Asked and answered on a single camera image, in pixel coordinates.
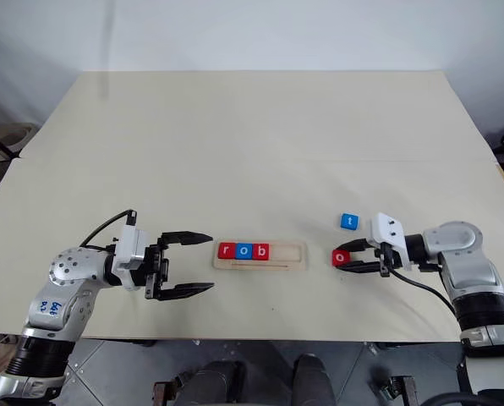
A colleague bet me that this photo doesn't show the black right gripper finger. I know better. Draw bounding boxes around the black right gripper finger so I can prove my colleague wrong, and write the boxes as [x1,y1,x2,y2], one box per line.
[335,238,376,252]
[339,260,383,275]

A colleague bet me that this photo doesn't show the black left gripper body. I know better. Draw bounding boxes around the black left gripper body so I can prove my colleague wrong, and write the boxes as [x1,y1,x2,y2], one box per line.
[143,238,171,301]

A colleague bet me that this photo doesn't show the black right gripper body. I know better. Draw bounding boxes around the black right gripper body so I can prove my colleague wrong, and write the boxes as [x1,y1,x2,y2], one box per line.
[363,240,402,279]

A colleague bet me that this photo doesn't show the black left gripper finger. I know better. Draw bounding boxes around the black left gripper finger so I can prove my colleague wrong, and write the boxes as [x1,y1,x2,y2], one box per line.
[151,281,216,303]
[157,230,214,250]

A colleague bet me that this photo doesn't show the red tile letter o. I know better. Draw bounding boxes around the red tile letter o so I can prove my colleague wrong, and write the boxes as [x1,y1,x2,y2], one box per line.
[331,249,353,269]

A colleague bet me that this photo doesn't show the wooden letter tray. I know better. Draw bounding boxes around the wooden letter tray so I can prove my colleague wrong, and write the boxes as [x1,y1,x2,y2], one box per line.
[211,240,310,271]

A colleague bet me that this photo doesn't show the dark rounded shape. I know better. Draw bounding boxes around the dark rounded shape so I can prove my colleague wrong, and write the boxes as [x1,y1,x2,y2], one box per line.
[187,359,245,406]
[293,353,337,406]

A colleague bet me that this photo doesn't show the rusty table caster foot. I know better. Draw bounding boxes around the rusty table caster foot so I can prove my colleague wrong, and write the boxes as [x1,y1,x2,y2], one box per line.
[152,379,182,406]
[377,375,419,406]

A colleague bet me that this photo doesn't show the white bucket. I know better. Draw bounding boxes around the white bucket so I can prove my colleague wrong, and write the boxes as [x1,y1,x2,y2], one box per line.
[0,121,38,150]

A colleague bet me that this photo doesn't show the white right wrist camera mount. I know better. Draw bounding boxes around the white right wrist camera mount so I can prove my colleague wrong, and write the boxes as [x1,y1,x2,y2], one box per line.
[369,211,417,272]

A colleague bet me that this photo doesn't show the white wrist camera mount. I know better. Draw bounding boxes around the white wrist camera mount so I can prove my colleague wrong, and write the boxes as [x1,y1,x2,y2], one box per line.
[369,211,417,272]
[109,222,152,292]

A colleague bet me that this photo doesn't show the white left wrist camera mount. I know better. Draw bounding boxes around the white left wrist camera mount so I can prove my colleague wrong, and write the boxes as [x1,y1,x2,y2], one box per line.
[109,222,152,292]

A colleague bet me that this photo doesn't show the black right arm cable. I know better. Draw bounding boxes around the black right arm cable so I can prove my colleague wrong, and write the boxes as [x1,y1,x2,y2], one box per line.
[388,268,463,316]

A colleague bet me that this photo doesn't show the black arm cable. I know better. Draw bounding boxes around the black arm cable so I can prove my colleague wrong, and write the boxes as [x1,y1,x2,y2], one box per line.
[388,268,463,316]
[79,208,140,250]

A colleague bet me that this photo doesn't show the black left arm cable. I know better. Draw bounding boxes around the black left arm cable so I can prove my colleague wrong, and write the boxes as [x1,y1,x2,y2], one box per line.
[79,208,140,250]

